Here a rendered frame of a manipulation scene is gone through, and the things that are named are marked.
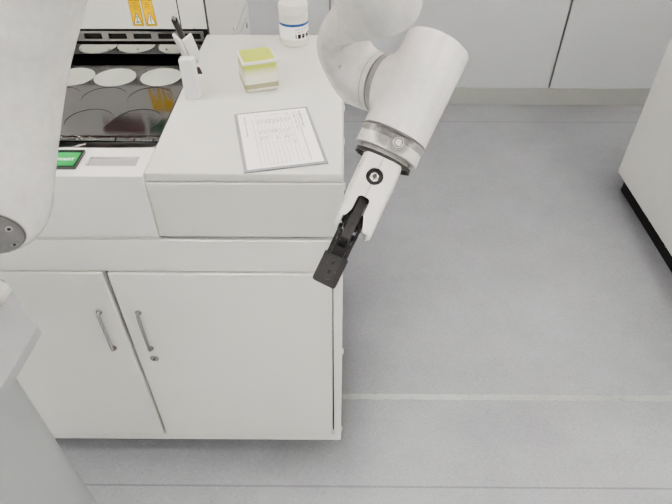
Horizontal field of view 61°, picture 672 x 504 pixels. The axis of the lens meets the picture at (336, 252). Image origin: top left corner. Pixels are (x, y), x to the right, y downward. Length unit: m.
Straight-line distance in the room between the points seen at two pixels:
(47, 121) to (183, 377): 0.93
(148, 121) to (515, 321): 1.39
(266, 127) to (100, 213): 0.35
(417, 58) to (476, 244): 1.71
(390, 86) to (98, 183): 0.58
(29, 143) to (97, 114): 0.78
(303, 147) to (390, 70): 0.37
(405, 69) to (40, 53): 0.39
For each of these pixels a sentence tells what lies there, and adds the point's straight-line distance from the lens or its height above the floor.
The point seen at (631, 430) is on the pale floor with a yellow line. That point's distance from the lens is 1.97.
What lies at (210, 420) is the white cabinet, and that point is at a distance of 1.60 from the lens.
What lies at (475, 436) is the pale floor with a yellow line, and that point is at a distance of 1.80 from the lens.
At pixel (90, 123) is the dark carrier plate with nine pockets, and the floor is 0.90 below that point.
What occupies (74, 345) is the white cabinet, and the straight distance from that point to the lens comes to 1.44.
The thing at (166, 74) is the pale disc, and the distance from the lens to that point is 1.54.
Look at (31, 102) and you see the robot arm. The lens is 0.61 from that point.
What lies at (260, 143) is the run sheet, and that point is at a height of 0.97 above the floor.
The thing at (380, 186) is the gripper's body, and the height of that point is 1.13.
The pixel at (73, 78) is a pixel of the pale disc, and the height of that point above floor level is 0.90.
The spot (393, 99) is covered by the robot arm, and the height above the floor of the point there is 1.20.
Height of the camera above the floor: 1.52
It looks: 42 degrees down
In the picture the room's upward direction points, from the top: straight up
